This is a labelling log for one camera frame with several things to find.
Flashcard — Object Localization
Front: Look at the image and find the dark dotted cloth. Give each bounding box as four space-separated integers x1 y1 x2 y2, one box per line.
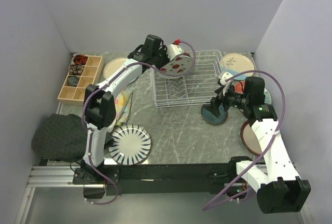
31 113 114 162

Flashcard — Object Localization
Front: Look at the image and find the cream blue plate left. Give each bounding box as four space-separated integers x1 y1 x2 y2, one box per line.
100 58 127 83

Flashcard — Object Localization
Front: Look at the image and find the black table front beam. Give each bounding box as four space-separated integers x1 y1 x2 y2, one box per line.
72 163 260 196

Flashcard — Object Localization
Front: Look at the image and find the cream blue plate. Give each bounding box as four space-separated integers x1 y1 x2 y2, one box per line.
219 53 255 75
100 58 127 83

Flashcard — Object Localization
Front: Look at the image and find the watermelon pattern plate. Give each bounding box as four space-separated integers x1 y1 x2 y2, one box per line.
157 53 193 79

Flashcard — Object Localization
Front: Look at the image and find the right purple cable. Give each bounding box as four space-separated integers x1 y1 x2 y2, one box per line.
202 69 286 212

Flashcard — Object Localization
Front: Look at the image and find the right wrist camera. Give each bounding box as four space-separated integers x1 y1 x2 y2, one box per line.
218 72 233 95

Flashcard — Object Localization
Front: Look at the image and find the teal saucer brown rim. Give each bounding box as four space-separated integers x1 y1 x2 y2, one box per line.
201 105 228 125

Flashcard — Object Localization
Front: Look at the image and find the patterned brown fabric item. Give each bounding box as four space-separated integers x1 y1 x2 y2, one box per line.
68 64 84 76

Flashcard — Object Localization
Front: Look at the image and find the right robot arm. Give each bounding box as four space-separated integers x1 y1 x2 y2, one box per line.
203 73 311 214

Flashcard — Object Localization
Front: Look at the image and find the grey fabric item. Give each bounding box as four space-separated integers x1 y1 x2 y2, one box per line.
67 76 79 87

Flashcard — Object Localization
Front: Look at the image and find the cream blue plate right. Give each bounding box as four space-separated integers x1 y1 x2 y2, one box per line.
219 53 255 75

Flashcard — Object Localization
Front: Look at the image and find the white wire dish rack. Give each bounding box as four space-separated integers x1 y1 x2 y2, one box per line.
150 50 225 108

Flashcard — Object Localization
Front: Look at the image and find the red black fabric item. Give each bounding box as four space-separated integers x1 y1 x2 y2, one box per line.
73 54 88 65

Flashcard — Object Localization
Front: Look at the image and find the floral pastel cloth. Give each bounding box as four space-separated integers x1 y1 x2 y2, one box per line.
115 89 133 126

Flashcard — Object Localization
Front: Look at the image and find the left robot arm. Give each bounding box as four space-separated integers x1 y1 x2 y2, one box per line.
80 34 170 184

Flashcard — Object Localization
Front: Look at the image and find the maroon rim beige plate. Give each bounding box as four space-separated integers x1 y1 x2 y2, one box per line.
240 121 262 156

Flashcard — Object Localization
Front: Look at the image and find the wooden compartment box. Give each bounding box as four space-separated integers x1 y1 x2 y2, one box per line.
58 54 104 106

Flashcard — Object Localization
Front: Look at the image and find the blue striped white plate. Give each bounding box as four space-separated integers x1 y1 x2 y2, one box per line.
109 124 151 166

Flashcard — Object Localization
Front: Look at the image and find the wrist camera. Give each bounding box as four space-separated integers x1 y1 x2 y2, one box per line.
167 39 185 61
218 72 233 95

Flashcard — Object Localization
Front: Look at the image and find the red teal floral plate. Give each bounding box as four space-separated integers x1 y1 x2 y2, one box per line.
233 80 272 105

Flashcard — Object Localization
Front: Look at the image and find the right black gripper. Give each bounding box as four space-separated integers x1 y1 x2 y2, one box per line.
203 82 249 118

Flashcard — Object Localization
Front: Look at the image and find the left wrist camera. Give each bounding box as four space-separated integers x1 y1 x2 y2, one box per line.
167 39 185 61

